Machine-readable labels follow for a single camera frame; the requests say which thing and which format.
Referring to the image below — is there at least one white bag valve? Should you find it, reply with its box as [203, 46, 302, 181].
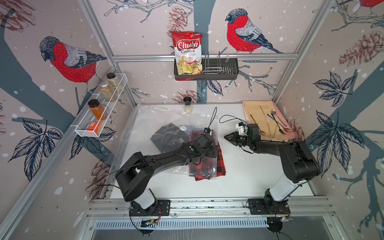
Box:
[180, 126, 188, 132]

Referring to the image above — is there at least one dark grey pinstripe shirt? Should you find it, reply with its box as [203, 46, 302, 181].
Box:
[150, 123, 189, 153]

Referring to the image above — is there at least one right camera cable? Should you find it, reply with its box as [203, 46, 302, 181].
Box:
[218, 114, 247, 125]

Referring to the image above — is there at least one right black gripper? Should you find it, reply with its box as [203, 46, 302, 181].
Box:
[223, 132, 251, 147]

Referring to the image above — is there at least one red cassava chips bag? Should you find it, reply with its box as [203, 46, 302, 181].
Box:
[171, 32, 203, 81]

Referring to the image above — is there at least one gold chopstick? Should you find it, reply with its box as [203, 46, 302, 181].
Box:
[259, 104, 272, 137]

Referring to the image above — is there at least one left camera cable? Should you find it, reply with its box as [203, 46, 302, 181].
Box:
[206, 106, 218, 132]

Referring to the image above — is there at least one clear plastic vacuum bag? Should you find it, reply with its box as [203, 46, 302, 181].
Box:
[116, 105, 219, 168]

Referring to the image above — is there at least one camera cable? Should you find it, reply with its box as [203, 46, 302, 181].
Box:
[206, 106, 218, 132]
[218, 114, 247, 125]

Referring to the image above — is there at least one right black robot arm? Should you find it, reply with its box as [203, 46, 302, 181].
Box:
[224, 124, 321, 214]

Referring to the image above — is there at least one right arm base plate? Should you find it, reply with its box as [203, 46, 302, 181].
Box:
[246, 198, 291, 215]

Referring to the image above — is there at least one black spoon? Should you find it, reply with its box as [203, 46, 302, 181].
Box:
[266, 113, 286, 135]

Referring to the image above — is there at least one black wire wall basket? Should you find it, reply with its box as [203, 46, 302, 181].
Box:
[174, 53, 239, 81]

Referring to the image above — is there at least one clear acrylic wall shelf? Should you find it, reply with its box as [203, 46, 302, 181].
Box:
[75, 73, 128, 139]

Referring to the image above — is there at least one spice jar on table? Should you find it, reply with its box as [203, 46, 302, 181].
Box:
[183, 97, 193, 114]

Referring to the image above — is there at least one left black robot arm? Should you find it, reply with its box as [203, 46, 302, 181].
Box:
[115, 133, 219, 216]

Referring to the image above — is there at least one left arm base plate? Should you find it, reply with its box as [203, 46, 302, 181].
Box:
[130, 200, 171, 217]

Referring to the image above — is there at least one pink tray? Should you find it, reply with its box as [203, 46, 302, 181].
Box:
[270, 103, 296, 140]

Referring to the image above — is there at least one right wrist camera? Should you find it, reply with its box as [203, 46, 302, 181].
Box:
[236, 122, 248, 136]

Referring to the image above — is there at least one silver spoon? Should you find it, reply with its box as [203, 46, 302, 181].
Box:
[271, 110, 288, 130]

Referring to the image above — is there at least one orange spice jar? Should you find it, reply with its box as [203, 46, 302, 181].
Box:
[88, 99, 107, 121]

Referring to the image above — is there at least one gold spoon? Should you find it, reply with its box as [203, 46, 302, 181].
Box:
[250, 113, 268, 136]

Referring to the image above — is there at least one small orange box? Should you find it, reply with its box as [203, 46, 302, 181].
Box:
[87, 121, 103, 134]

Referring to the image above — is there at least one spice jar black lid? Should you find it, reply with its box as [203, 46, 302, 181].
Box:
[106, 73, 123, 92]

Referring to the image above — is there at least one spice jar silver lid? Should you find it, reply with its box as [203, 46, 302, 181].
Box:
[99, 80, 117, 102]

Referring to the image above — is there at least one red black plaid shirt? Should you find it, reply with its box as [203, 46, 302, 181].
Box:
[189, 144, 226, 181]

